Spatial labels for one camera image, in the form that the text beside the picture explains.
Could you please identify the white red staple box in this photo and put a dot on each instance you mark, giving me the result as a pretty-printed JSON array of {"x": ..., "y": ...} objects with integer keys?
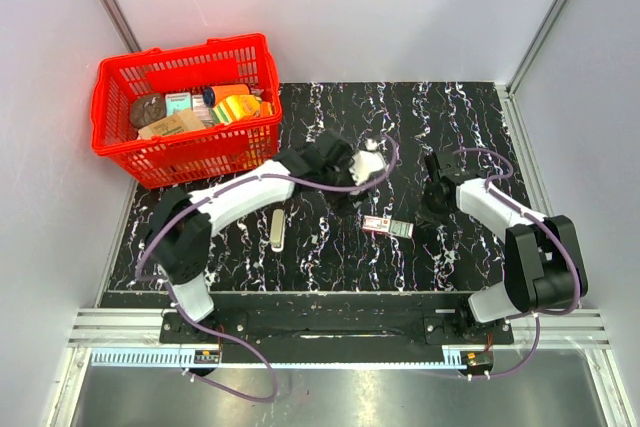
[{"x": 387, "y": 226}]

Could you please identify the beige stapler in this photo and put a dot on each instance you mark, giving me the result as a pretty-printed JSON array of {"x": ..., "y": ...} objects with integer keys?
[{"x": 277, "y": 230}]

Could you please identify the red plastic shopping basket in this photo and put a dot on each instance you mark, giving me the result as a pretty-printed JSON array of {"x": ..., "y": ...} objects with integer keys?
[{"x": 165, "y": 161}]

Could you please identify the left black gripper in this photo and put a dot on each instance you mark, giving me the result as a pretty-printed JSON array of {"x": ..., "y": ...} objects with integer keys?
[{"x": 344, "y": 205}]

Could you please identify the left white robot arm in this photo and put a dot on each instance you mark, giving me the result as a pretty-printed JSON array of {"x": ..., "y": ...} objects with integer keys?
[{"x": 182, "y": 253}]

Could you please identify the brown cardboard box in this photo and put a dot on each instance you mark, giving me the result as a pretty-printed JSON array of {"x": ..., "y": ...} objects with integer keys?
[{"x": 182, "y": 121}]

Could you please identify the pink white small packet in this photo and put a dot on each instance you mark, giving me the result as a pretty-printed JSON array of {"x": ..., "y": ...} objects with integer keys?
[{"x": 201, "y": 109}]

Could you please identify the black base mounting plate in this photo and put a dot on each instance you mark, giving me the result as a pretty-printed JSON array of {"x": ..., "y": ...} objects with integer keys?
[{"x": 332, "y": 328}]

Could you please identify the yellow green juice carton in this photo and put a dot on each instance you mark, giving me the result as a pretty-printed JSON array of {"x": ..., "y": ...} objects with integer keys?
[{"x": 235, "y": 108}]

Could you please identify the brown round bread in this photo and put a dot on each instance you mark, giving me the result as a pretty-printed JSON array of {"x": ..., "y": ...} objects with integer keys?
[{"x": 147, "y": 109}]

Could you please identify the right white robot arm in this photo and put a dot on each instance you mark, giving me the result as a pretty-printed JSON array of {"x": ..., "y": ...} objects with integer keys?
[{"x": 543, "y": 270}]

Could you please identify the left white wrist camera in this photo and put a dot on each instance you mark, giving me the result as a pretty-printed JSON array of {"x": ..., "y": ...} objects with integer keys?
[{"x": 367, "y": 163}]

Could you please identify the teal white small box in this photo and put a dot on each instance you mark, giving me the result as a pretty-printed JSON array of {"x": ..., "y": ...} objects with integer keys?
[{"x": 178, "y": 102}]

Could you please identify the orange cylindrical bottle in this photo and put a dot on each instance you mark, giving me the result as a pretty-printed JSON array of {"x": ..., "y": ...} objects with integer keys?
[{"x": 212, "y": 95}]

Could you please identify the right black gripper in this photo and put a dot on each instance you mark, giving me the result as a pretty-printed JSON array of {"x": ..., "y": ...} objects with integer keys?
[{"x": 430, "y": 219}]

